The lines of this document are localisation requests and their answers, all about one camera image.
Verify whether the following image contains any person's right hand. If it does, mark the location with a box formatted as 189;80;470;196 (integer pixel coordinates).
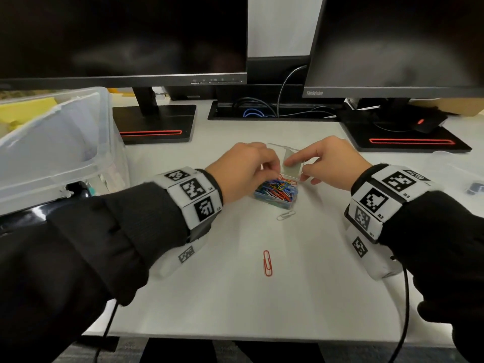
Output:
284;135;373;192

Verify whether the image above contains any person's left hand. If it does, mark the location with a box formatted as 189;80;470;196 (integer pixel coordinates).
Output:
205;142;283;205

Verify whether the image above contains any clear plastic box lid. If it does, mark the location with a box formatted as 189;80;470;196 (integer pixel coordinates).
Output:
268;142;306;183

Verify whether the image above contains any clear paper clip box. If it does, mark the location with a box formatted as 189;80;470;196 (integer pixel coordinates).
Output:
253;175;300;210

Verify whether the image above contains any person's right forearm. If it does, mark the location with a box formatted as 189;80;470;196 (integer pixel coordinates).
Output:
350;163;484;363

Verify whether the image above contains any person's left forearm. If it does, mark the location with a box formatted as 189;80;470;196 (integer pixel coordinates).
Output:
0;168;224;363

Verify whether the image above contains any pile of coloured paper clips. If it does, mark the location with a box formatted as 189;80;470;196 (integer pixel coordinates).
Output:
255;177;298;204

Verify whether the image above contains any white marker wristband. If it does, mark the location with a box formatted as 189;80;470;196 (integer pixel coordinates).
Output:
344;164;442;245
150;166;224;231

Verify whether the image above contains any black monitor stand red stripe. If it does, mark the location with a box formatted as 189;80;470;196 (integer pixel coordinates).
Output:
112;87;197;145
338;97;473;154

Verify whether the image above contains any black computer mouse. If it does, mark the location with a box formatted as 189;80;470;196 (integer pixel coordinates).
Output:
410;109;449;135

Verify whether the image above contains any brown cardboard box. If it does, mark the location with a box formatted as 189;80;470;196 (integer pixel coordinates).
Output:
410;97;484;117

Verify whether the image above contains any black computer monitor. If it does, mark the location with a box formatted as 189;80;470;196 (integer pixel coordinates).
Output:
302;0;484;99
0;0;249;91

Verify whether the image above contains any clear plastic storage bin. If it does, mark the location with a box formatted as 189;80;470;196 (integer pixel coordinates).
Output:
0;86;131;217

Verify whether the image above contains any yellow paper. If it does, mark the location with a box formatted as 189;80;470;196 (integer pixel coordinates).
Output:
0;97;58;130

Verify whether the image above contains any black desk cable tray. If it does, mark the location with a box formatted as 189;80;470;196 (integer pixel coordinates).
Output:
207;100;343;122

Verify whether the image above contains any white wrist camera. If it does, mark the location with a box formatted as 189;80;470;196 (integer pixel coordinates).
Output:
346;226;404;281
157;233;209;279

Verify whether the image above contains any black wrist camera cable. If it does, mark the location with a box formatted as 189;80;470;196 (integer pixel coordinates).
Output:
389;265;411;363
94;300;120;363

